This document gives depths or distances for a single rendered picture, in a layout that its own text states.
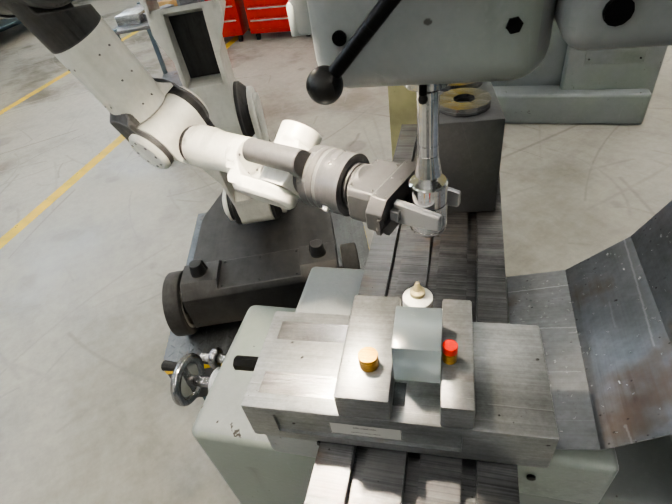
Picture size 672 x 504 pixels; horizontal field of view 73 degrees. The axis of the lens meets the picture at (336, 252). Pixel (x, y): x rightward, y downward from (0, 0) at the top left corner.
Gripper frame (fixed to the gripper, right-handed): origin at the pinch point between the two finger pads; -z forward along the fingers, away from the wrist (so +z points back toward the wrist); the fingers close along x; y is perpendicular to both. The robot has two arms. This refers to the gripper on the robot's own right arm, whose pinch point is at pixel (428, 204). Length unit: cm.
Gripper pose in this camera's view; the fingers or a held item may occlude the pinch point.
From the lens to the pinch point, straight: 58.6
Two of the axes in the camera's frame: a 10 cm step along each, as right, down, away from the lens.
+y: 1.3, 7.4, 6.6
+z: -8.2, -2.9, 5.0
